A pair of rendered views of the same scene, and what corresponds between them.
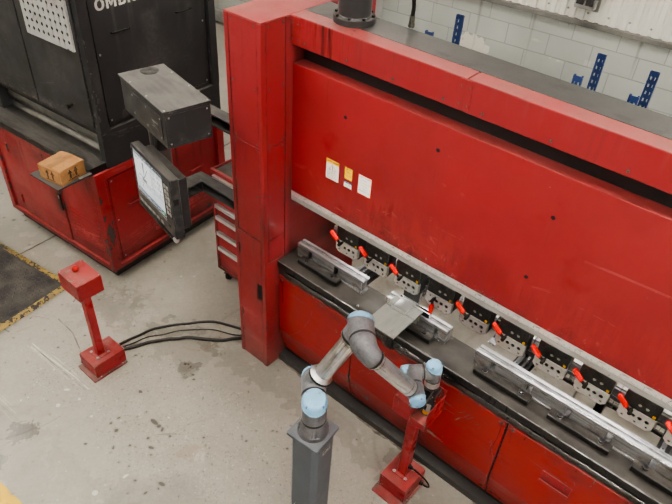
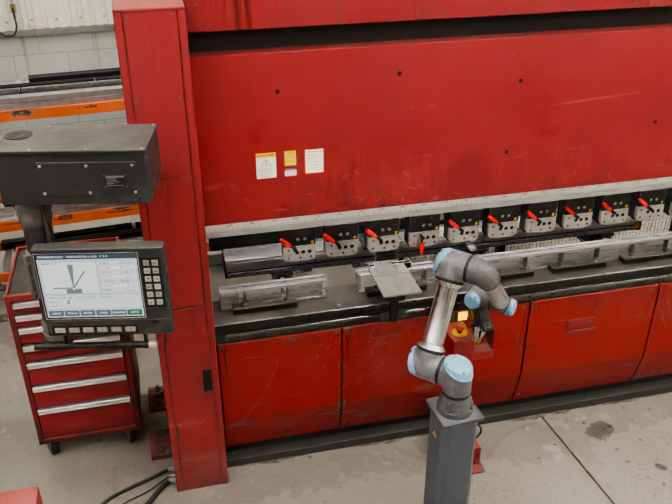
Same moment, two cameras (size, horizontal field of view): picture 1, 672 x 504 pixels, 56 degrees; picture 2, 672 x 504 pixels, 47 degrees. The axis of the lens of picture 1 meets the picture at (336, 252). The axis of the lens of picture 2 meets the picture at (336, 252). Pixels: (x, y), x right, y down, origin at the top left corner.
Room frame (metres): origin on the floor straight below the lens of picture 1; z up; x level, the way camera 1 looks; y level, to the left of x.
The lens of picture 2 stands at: (0.64, 2.29, 2.87)
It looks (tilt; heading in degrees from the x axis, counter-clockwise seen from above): 29 degrees down; 308
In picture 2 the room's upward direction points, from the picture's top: straight up
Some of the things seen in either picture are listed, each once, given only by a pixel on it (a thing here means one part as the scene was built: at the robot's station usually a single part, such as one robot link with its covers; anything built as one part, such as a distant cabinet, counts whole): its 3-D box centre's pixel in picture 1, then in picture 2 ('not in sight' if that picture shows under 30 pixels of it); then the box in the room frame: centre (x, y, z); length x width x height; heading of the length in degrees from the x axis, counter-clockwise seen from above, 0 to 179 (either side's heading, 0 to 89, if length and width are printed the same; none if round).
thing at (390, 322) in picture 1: (394, 316); (394, 280); (2.34, -0.33, 1.00); 0.26 x 0.18 x 0.01; 142
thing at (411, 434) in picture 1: (409, 442); not in sight; (2.01, -0.47, 0.39); 0.05 x 0.05 x 0.54; 52
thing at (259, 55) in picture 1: (300, 192); (174, 242); (3.20, 0.24, 1.15); 0.85 x 0.25 x 2.30; 142
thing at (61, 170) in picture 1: (59, 166); not in sight; (3.45, 1.82, 1.04); 0.30 x 0.26 x 0.12; 56
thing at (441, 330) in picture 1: (417, 317); (395, 276); (2.42, -0.46, 0.92); 0.39 x 0.06 x 0.10; 52
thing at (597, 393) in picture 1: (597, 379); (574, 209); (1.85, -1.18, 1.18); 0.15 x 0.09 x 0.17; 52
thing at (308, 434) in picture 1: (313, 423); (455, 398); (1.78, 0.05, 0.82); 0.15 x 0.15 x 0.10
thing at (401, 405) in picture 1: (418, 400); (467, 335); (2.01, -0.47, 0.75); 0.20 x 0.16 x 0.18; 52
